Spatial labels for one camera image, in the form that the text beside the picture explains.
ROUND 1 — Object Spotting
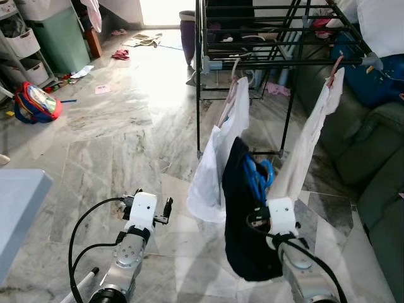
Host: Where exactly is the navy garment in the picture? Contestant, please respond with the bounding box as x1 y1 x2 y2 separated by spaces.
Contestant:
222 136 286 282

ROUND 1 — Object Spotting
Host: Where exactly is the blue plastic hanger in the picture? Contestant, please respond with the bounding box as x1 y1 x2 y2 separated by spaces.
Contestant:
243 155 276 204

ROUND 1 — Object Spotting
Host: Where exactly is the white shirt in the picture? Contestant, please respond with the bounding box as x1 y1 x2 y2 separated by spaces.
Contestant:
268 68 346 212
187 76 251 223

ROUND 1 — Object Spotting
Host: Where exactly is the dark green sofa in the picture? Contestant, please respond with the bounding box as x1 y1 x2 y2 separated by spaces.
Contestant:
295 57 404 303

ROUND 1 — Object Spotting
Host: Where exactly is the light blue folding table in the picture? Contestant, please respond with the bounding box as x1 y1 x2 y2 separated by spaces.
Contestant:
0 169 102 303

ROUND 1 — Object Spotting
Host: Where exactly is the black metal drying rack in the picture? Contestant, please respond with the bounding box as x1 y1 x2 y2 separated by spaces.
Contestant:
194 0 387 158

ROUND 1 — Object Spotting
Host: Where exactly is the white paper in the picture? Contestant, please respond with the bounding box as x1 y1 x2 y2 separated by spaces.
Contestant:
69 65 95 80

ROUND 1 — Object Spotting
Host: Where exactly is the red cloth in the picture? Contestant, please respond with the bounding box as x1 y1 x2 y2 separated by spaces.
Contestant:
110 49 131 61

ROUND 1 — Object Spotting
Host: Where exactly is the red and blue backpack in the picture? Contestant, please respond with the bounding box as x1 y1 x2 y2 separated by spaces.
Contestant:
13 81 63 125

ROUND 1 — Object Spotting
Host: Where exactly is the beige patterned cloth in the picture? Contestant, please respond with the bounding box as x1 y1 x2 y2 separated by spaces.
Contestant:
122 33 164 49

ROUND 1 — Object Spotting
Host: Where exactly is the blue bag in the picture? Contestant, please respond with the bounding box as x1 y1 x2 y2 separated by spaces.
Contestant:
330 32 404 109

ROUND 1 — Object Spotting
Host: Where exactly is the dark purple tall bin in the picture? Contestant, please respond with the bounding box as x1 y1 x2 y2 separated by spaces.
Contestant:
179 9 198 66

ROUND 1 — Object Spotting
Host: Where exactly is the small red garment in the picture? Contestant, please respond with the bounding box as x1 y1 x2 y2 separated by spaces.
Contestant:
312 18 335 39

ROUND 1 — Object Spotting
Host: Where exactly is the green bin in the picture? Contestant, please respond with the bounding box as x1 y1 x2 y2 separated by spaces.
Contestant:
25 5 92 75

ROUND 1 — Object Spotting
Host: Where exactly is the black hung garment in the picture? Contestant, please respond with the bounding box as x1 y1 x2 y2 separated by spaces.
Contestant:
205 0 254 42

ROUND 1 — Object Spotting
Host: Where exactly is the pale pink hanging cloth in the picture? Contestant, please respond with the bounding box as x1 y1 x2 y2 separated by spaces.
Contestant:
81 0 103 33

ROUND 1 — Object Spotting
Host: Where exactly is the white drawer unit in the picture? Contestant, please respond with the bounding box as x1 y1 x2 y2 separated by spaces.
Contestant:
0 0 54 86

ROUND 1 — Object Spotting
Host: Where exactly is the white pillow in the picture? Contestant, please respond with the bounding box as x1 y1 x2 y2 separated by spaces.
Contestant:
346 0 404 59

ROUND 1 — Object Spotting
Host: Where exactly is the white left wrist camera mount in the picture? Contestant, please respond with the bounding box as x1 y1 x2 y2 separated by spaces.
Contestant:
129 192 158 231

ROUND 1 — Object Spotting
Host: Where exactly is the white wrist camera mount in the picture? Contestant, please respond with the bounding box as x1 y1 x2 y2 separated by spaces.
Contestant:
129 192 158 231
267 197 299 237

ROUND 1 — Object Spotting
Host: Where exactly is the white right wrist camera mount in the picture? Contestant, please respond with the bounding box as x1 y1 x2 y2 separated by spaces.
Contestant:
267 197 299 237

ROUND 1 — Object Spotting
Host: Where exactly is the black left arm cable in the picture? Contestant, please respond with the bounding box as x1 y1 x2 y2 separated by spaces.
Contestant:
68 197 136 303

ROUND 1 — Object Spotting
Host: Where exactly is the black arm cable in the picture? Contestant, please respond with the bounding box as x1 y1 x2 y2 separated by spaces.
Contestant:
68 197 136 303
246 211 348 303

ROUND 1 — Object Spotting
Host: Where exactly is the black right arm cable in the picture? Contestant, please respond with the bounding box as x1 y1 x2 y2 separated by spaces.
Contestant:
246 211 348 303

